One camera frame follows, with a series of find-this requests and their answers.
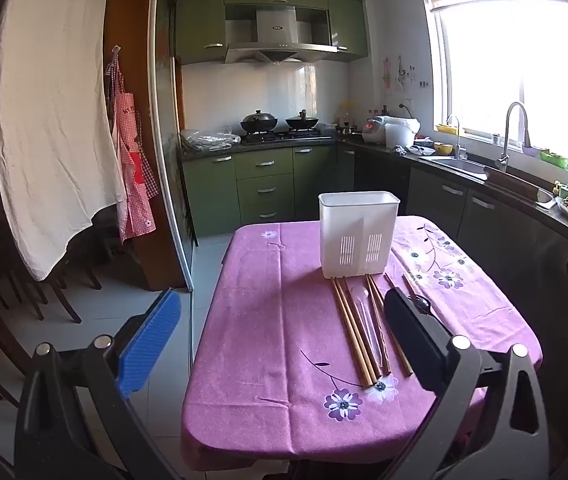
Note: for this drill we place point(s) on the steel sink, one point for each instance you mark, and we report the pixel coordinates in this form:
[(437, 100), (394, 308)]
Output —
[(456, 165)]

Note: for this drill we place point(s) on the brown cutting board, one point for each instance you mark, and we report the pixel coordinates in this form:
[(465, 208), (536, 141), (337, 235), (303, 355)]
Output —
[(514, 184)]

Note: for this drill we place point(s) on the purple floral tablecloth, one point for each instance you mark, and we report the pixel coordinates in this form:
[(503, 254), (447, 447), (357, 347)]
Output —
[(274, 340)]

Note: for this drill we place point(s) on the gas stove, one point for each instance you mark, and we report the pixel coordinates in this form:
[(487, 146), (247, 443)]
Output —
[(284, 135)]

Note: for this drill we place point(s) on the clear plastic bag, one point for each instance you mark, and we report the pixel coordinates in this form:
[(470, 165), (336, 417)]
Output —
[(209, 141)]

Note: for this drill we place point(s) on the dark wooden chairs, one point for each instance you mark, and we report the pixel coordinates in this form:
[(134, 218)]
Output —
[(29, 280)]

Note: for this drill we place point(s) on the green plastic basket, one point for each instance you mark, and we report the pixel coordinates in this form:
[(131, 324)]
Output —
[(554, 158)]

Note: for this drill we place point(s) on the black wok with lid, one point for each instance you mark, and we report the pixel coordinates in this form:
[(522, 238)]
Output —
[(259, 121)]

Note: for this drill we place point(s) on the yellow bowl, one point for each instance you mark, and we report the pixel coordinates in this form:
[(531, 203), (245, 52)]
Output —
[(444, 149)]

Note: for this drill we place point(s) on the glass sliding door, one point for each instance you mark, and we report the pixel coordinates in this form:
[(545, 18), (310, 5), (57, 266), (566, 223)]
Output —
[(165, 110)]

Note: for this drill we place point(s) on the white plastic utensil holder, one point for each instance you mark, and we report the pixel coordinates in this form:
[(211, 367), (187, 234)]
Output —
[(359, 230)]

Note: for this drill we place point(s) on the steel range hood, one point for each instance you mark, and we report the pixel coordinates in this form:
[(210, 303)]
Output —
[(276, 25)]

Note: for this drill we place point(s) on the white rice cooker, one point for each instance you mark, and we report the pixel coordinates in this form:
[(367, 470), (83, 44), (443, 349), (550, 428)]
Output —
[(391, 131)]

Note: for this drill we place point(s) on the green upper cabinets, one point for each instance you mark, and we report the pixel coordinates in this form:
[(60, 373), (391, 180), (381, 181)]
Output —
[(199, 20)]

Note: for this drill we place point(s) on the dark lower cabinets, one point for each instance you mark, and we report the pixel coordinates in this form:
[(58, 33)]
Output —
[(489, 220)]

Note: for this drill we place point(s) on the wooden chopstick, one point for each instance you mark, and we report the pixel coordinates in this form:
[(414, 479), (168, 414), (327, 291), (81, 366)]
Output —
[(350, 332), (378, 290), (409, 284), (378, 325), (388, 282), (357, 332), (363, 330)]

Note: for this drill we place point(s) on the tall steel faucet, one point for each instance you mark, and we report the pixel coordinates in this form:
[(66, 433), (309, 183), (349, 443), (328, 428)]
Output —
[(506, 130)]

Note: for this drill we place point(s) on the clear plastic spoon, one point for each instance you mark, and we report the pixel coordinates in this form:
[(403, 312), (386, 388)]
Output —
[(368, 310)]

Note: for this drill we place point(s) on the window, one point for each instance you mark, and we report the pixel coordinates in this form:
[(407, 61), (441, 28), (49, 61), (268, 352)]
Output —
[(524, 60)]

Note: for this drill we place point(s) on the green lower cabinets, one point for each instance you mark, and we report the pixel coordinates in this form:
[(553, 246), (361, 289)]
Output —
[(264, 185)]

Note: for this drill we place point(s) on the green cabinets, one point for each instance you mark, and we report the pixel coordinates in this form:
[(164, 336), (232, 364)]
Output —
[(264, 185), (199, 20)]

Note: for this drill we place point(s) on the red checked apron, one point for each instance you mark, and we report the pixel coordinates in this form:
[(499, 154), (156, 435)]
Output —
[(131, 160)]

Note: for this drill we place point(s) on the white hanging cloth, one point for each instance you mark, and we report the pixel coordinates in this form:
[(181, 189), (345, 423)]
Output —
[(54, 110)]

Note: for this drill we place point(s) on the small steel faucet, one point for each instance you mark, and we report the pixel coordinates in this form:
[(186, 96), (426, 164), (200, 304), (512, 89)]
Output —
[(458, 140)]

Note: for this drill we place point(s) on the black spoon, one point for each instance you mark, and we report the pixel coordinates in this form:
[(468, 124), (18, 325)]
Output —
[(420, 305)]

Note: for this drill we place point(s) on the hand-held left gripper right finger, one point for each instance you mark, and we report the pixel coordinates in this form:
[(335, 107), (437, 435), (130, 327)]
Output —
[(414, 345)]

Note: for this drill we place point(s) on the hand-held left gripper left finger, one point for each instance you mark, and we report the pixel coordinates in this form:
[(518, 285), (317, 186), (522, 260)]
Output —
[(151, 345)]

